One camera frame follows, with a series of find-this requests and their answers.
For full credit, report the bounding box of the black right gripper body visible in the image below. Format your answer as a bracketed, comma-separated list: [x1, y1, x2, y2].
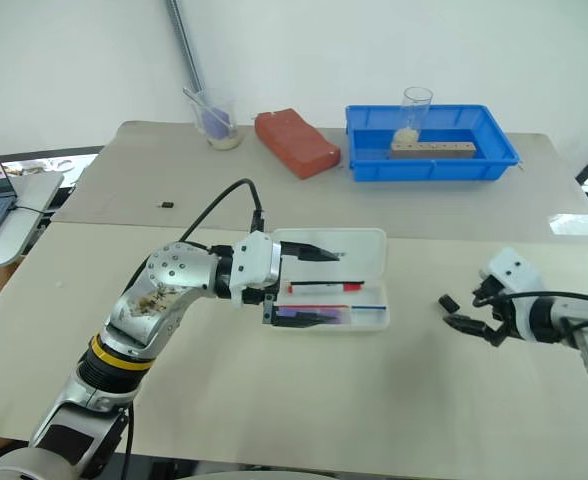
[471, 277, 524, 347]

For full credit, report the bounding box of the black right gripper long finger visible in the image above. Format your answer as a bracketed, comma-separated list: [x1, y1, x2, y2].
[442, 313, 506, 347]

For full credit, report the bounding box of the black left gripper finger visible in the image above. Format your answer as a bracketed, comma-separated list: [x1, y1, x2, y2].
[273, 308, 341, 329]
[280, 241, 346, 264]

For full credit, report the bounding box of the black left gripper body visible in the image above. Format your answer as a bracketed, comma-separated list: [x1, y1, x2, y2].
[245, 241, 284, 327]

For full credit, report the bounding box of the red and white marker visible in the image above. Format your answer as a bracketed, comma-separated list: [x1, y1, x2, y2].
[288, 281, 366, 295]

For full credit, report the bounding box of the purple marker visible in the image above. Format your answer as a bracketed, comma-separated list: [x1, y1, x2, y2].
[275, 305, 354, 324]

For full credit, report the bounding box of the white translucent pencil case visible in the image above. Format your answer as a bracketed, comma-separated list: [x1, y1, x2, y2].
[265, 227, 393, 334]

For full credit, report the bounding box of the red brick block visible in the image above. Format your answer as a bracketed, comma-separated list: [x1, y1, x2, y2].
[253, 106, 342, 181]

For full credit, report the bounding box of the clear plastic bag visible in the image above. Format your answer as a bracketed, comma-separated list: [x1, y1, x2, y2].
[547, 212, 588, 237]

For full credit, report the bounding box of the blue plastic bin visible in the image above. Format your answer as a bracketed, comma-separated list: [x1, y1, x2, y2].
[344, 103, 522, 184]

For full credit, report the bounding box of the glass beaker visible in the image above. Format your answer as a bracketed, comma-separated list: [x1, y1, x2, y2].
[188, 88, 245, 151]

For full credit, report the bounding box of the wooden block with holes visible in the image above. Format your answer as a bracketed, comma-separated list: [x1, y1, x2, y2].
[389, 140, 477, 161]

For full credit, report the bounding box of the purple sheet in beaker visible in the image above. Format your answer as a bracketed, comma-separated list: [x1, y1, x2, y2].
[199, 105, 234, 142]

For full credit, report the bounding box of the glass stirring rod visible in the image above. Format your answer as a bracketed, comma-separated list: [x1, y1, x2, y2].
[182, 86, 239, 137]

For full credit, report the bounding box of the clear glass cup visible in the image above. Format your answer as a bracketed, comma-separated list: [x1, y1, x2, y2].
[392, 86, 435, 147]

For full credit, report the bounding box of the black side table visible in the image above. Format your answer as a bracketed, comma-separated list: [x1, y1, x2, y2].
[0, 144, 106, 191]

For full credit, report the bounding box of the grey laptop stand table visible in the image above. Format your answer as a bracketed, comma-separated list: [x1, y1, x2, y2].
[0, 169, 66, 272]

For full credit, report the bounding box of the silver robot body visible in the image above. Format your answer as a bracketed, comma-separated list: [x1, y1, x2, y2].
[0, 444, 83, 480]

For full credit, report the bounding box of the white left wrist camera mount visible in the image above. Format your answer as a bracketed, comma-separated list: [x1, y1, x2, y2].
[227, 230, 281, 307]

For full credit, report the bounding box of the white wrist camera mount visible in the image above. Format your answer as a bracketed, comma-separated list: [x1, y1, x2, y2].
[477, 246, 546, 297]
[227, 230, 281, 307]

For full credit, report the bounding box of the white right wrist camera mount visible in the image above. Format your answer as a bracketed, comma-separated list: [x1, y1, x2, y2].
[477, 246, 546, 297]

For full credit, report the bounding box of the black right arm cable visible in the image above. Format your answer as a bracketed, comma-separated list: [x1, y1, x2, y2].
[473, 290, 588, 308]

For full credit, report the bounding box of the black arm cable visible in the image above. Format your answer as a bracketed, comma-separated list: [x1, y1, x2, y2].
[473, 290, 588, 308]
[180, 178, 268, 242]

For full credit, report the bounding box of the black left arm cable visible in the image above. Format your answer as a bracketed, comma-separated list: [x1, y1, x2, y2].
[180, 178, 268, 242]

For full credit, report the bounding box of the black laptop cable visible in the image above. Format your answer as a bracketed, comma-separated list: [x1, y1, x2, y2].
[7, 198, 55, 219]

